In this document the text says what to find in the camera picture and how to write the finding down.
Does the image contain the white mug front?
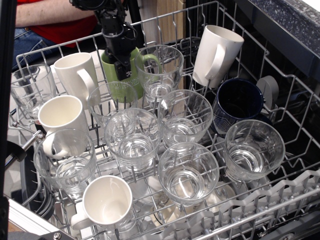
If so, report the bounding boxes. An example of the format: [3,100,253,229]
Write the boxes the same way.
[70,175,133,230]

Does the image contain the grey wire dishwasher rack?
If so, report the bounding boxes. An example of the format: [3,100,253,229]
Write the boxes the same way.
[8,0,320,240]

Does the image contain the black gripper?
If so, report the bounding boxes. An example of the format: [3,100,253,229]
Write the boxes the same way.
[94,7,138,81]

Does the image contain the green Simons Institute mug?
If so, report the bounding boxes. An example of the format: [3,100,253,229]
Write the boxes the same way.
[100,47,162,99]

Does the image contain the clear glass front centre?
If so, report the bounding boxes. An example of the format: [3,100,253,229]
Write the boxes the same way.
[157,142,220,206]

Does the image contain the clear glass centre right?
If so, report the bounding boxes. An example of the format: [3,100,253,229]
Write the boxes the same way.
[157,89,213,149]

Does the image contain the dark blue mug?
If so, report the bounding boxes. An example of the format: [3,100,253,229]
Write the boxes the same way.
[211,78,264,137]

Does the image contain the person in red shirt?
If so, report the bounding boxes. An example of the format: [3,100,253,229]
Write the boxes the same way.
[12,0,98,72]

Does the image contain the tall white mug rear right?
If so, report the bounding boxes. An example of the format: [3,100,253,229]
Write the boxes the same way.
[192,25,244,88]

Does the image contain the clear glass rear centre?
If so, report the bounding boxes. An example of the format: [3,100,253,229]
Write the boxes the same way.
[134,45,184,108]

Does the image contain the clear glass far left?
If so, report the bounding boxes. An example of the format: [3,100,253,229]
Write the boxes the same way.
[10,64,57,121]

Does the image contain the speckled dark countertop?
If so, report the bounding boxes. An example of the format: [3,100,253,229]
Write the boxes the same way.
[236,0,320,81]

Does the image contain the white mug left middle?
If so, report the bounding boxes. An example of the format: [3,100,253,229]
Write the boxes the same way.
[38,95,89,158]

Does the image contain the clear glass front left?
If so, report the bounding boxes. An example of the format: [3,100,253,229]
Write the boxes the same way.
[33,129,97,200]

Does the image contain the clear glass before green mug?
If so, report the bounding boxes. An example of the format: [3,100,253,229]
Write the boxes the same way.
[87,81,138,128]

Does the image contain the person's bare forearm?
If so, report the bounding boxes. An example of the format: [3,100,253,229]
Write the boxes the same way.
[15,0,94,28]

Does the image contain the tall white mug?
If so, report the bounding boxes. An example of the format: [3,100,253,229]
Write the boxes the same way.
[192,25,244,88]
[53,52,98,110]

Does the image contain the clear glass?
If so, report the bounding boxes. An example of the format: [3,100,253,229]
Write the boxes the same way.
[134,45,184,108]
[104,108,162,173]
[223,119,286,182]
[33,129,97,200]
[10,64,57,121]
[157,142,220,206]
[157,89,213,149]

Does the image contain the tall white mug rear left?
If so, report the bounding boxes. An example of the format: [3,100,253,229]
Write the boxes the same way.
[53,52,98,110]

